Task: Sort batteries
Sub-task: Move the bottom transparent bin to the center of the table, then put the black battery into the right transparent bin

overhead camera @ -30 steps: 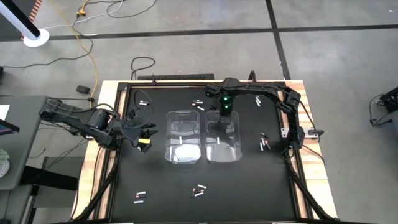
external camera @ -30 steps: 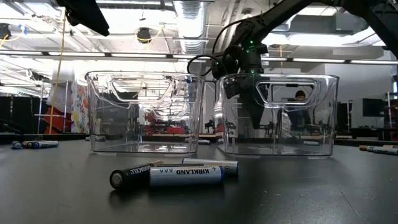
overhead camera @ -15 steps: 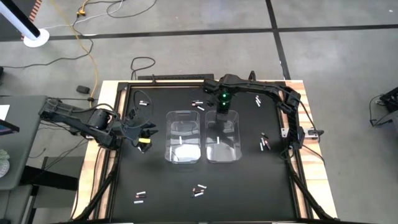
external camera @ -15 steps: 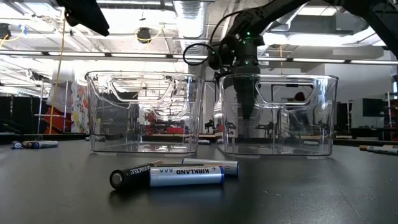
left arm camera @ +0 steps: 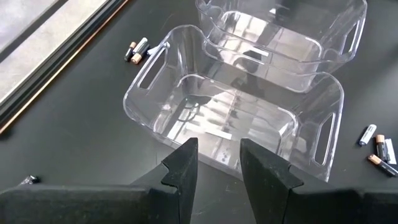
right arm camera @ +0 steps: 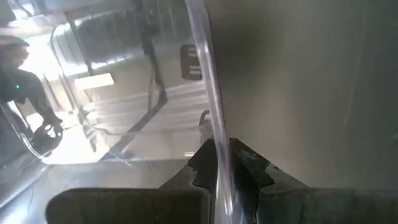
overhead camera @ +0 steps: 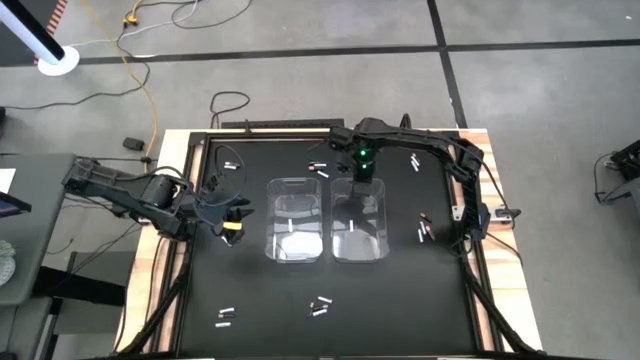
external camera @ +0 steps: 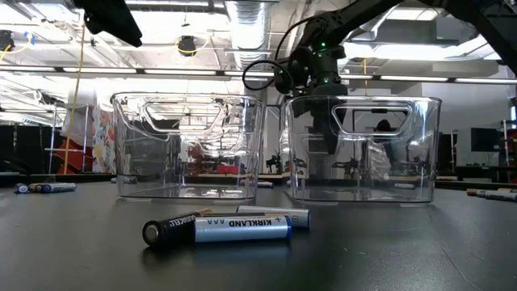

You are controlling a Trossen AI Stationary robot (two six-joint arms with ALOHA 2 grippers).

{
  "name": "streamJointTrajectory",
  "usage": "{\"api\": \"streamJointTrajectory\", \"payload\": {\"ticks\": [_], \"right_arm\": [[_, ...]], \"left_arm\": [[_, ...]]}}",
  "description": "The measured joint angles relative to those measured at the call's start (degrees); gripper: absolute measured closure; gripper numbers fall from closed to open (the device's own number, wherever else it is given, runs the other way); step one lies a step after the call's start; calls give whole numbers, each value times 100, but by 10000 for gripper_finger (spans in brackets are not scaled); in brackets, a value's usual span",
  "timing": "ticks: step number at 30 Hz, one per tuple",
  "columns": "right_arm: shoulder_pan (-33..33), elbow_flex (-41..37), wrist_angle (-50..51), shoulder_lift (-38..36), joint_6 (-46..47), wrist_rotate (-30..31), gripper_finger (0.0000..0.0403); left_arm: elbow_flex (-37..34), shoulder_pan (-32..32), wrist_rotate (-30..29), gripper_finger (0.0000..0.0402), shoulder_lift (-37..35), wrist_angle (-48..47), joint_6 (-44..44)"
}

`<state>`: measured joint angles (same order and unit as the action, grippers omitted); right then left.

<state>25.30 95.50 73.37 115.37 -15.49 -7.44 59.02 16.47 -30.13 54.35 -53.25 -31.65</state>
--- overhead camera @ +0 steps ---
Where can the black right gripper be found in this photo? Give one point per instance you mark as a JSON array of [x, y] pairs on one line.
[[361, 187]]

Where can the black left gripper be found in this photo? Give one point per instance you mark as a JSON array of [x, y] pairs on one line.
[[215, 205]]

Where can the clear plastic bin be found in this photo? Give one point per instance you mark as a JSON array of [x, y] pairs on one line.
[[295, 250], [360, 250]]

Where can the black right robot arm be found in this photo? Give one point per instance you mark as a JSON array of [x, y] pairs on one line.
[[425, 142]]

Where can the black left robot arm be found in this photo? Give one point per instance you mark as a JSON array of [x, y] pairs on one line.
[[150, 192]]

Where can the black table mat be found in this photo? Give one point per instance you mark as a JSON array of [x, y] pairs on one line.
[[350, 280]]

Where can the black power adapter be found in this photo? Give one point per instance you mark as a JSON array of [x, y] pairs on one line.
[[133, 144]]

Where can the black desk foot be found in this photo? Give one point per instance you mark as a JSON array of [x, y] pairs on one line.
[[75, 287]]

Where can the grey side desk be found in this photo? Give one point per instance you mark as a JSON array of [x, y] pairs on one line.
[[35, 225]]

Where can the dark tablet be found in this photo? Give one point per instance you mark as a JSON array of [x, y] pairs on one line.
[[12, 205]]

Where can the white paper sheet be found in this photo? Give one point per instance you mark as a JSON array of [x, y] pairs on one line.
[[6, 180]]

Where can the white patterned object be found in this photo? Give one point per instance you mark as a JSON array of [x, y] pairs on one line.
[[5, 265]]

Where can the white black pole stand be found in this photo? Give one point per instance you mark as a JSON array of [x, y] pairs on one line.
[[57, 64]]

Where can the black floor device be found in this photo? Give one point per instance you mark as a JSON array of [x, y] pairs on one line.
[[627, 160]]

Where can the orange striped panel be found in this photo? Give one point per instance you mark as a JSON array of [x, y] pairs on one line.
[[60, 12]]

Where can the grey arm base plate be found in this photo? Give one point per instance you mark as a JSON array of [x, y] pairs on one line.
[[505, 214]]

